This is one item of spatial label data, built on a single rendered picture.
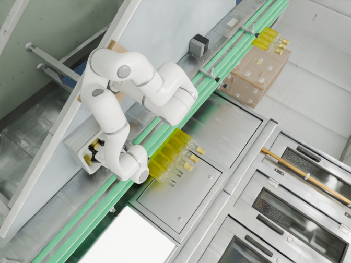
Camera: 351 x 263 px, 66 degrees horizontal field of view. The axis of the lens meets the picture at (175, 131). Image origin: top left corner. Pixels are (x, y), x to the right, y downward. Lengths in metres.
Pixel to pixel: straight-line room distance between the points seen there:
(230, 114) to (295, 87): 4.63
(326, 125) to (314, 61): 1.73
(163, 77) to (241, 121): 0.94
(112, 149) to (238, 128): 1.02
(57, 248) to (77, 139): 0.47
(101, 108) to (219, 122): 1.04
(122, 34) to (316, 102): 5.52
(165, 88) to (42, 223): 0.80
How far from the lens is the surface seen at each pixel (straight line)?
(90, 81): 0.90
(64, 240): 1.31
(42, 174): 1.19
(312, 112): 6.09
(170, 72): 0.92
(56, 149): 1.14
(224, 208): 1.50
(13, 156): 1.78
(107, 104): 0.82
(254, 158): 1.62
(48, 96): 1.93
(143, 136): 1.30
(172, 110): 0.97
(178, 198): 1.46
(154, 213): 1.44
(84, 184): 1.33
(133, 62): 0.79
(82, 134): 1.12
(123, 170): 0.95
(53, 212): 1.34
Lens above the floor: 1.37
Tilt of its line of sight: 16 degrees down
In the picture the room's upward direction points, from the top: 124 degrees clockwise
